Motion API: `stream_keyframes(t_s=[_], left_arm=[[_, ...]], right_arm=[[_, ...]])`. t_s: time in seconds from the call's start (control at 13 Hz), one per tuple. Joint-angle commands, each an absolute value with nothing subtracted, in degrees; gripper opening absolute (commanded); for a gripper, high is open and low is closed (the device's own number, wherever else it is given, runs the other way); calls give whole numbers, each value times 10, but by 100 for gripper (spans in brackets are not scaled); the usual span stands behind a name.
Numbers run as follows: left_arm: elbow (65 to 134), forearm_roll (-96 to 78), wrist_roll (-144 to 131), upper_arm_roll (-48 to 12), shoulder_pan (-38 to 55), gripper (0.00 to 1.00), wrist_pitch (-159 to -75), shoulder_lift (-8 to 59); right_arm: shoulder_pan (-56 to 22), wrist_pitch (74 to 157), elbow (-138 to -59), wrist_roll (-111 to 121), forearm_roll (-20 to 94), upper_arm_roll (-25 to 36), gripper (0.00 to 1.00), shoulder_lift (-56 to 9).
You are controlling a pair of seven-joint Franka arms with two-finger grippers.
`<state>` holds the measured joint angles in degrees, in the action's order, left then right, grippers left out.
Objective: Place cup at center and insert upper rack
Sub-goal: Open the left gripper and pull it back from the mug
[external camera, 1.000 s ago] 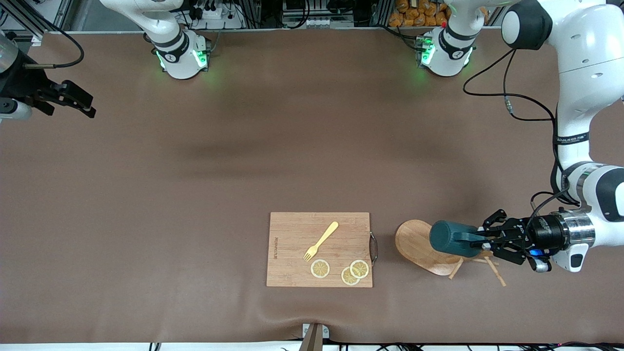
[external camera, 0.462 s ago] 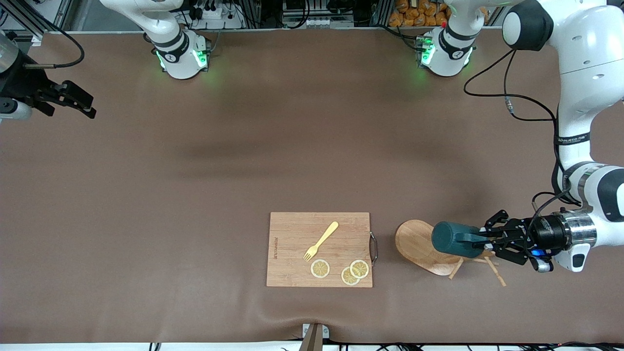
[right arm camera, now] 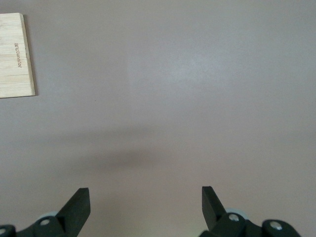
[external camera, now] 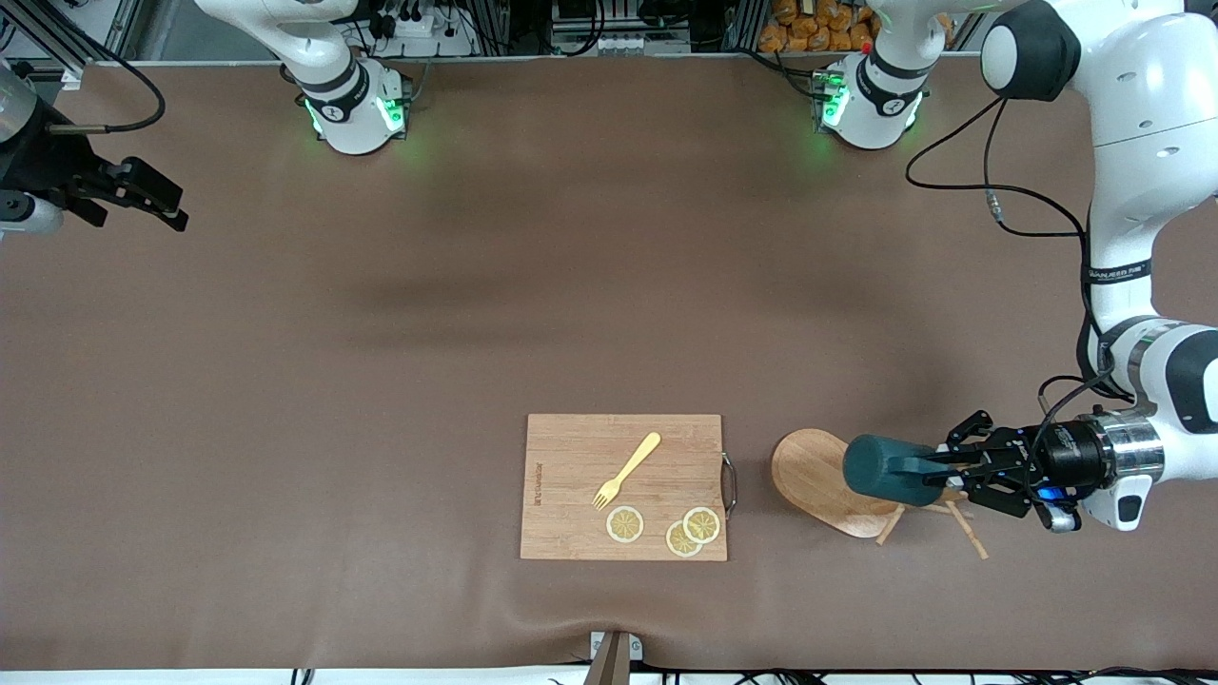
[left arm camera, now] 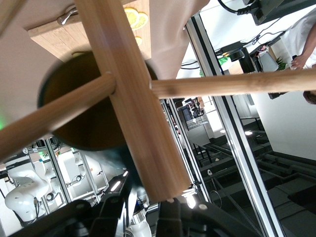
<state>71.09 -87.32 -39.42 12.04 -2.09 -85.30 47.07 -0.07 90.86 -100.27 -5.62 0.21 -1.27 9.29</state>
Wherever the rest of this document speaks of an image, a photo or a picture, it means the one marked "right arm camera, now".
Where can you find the wooden cutting board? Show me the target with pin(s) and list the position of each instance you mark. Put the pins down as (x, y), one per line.
(12, 56)

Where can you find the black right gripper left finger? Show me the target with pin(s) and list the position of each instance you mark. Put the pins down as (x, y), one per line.
(71, 217)

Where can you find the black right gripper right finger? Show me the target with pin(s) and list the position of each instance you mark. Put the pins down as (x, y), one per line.
(214, 214)

